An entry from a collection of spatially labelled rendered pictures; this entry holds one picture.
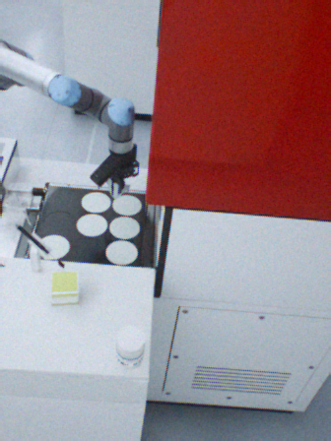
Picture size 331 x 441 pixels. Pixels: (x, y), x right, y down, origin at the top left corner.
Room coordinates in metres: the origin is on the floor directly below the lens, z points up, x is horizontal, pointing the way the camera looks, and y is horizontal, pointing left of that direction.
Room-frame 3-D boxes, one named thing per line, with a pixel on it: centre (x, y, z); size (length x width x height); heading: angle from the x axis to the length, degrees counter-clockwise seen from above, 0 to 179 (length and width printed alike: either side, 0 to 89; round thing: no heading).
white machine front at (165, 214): (1.35, 0.03, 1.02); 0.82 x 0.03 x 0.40; 4
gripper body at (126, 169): (1.23, 0.16, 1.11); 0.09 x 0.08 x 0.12; 135
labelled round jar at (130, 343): (0.65, 0.05, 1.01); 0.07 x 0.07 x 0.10
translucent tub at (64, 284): (0.81, 0.25, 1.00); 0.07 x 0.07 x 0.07; 13
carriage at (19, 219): (1.11, 0.50, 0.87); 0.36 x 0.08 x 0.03; 4
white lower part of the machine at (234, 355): (1.37, -0.31, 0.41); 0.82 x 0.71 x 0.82; 4
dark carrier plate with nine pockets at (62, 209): (1.14, 0.24, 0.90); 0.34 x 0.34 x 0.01; 4
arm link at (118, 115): (1.23, 0.17, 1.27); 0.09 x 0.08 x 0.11; 53
